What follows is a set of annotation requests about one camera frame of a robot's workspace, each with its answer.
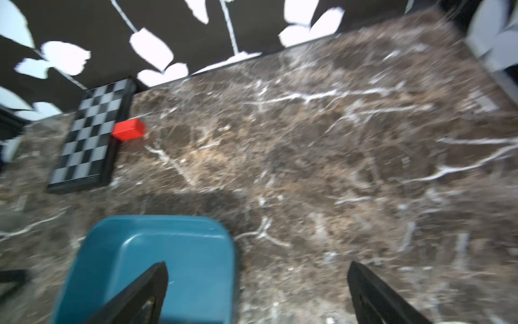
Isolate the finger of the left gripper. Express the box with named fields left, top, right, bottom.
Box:
left=1, top=269, right=28, bottom=302

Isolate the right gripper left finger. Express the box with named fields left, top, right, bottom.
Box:
left=86, top=262, right=169, bottom=324

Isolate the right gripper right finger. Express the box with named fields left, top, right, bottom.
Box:
left=347, top=261, right=430, bottom=324

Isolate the teal plastic storage box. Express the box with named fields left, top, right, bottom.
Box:
left=51, top=215, right=239, bottom=323

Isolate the black grey checkerboard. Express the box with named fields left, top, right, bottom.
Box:
left=47, top=78, right=137, bottom=194

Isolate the small red block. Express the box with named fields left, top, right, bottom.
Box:
left=111, top=119, right=146, bottom=141

